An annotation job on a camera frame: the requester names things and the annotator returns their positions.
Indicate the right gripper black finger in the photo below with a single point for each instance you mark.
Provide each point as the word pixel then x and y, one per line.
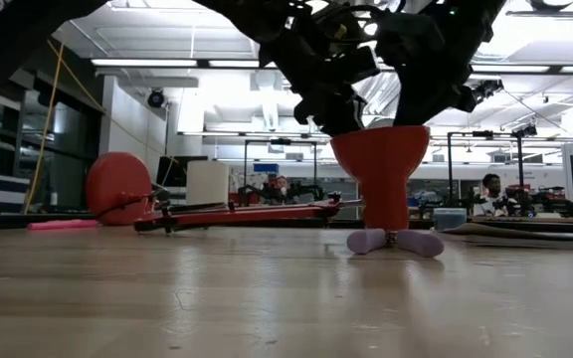
pixel 426 102

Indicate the pink highlighter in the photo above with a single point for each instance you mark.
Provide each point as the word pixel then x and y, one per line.
pixel 62 225

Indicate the red lamp shade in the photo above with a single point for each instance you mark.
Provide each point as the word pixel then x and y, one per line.
pixel 381 169

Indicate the person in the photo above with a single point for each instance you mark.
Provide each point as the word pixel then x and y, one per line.
pixel 490 184
pixel 280 184

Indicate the black ceiling camera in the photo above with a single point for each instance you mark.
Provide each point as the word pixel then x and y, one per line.
pixel 525 130
pixel 488 89

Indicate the small blue cup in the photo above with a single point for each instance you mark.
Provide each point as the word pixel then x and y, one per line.
pixel 449 219

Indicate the white paper towel roll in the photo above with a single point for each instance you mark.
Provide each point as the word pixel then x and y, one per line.
pixel 208 181

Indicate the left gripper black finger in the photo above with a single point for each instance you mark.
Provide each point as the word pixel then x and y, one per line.
pixel 341 109

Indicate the ceiling track fixture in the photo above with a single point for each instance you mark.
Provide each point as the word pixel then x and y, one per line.
pixel 550 13

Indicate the red desk lamp stand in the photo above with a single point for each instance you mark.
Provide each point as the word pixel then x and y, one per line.
pixel 117 186

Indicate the dark cover book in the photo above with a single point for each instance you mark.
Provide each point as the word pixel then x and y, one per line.
pixel 515 232

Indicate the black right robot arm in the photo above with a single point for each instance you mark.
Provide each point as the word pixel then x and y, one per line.
pixel 475 25

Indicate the black round ceiling speaker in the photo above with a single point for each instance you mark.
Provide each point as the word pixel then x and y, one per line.
pixel 155 98

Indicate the black background robot rig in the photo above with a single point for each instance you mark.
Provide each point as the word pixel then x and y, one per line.
pixel 280 142
pixel 449 159

